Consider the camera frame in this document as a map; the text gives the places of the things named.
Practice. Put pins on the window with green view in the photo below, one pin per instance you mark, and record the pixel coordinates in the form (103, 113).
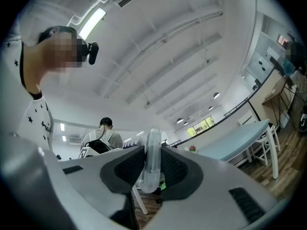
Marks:
(201, 126)

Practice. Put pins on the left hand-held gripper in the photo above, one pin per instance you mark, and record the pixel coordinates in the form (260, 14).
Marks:
(84, 152)

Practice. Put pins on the person's head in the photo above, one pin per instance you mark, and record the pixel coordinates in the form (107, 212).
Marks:
(48, 56)

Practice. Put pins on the black head-mounted camera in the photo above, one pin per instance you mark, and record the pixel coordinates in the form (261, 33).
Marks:
(93, 53)

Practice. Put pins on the green cloth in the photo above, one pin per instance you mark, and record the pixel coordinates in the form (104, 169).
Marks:
(163, 186)

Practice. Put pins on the white table leg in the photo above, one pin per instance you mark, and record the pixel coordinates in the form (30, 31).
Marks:
(141, 200)
(273, 157)

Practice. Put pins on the black handrail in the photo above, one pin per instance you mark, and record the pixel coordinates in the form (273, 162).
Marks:
(249, 99)

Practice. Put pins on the long ceiling light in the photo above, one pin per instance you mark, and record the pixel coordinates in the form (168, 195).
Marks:
(92, 23)

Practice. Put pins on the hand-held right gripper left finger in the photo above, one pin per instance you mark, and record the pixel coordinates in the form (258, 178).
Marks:
(91, 176)

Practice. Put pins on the flat cardboard box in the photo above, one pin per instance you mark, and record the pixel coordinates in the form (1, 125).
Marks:
(269, 94)

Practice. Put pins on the white box under partition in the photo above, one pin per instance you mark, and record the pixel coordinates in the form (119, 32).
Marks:
(247, 118)

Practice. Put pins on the wooden side table black legs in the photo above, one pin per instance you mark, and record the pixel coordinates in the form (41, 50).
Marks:
(273, 97)

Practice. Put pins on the pink flowers in white pot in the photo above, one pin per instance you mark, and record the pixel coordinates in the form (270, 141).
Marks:
(192, 148)

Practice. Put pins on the white star-print shirt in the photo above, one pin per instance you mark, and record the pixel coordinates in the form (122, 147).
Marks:
(12, 92)

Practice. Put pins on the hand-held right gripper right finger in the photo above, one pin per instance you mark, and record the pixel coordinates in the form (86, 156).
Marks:
(206, 188)

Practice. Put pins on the teal bag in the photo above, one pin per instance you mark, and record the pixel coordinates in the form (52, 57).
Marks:
(289, 67)

